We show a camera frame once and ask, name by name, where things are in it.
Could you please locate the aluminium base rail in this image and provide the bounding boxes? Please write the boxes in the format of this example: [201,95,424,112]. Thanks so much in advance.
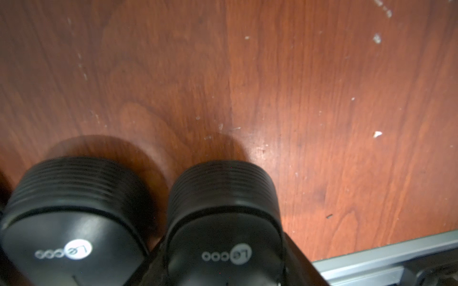
[313,230,458,286]

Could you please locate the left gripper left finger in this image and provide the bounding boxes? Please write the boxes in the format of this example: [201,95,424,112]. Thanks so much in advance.
[124,237,167,286]

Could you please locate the black computer mouse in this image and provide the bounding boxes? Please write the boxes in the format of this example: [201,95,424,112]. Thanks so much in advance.
[165,160,285,286]
[1,157,153,286]

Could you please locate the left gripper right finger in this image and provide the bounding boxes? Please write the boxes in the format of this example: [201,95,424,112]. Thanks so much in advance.
[282,233,329,286]

